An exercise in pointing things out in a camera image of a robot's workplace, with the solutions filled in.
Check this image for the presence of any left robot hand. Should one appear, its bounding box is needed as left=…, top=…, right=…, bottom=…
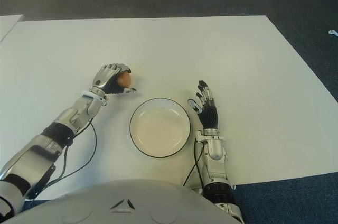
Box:
left=92, top=63, right=137, bottom=95

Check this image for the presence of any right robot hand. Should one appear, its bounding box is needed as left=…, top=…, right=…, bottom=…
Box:
left=187, top=80, right=219, bottom=130

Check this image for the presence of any reddish yellow apple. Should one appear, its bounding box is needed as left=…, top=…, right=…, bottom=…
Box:
left=117, top=72, right=133, bottom=89

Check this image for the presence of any white plate with black rim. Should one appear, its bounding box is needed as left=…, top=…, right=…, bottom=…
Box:
left=129, top=98, right=191, bottom=158

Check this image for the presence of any white side table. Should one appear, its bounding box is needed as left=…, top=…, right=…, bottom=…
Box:
left=0, top=14, right=24, bottom=42

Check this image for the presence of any grey robot torso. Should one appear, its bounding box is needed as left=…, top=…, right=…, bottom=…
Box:
left=20, top=179, right=242, bottom=224

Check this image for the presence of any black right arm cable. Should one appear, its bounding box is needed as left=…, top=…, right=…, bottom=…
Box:
left=183, top=139, right=205, bottom=186

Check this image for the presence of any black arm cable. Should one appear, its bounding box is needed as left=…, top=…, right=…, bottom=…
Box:
left=183, top=139, right=205, bottom=186
left=49, top=118, right=98, bottom=185

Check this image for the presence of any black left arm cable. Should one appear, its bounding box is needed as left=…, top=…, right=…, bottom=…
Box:
left=49, top=118, right=98, bottom=185

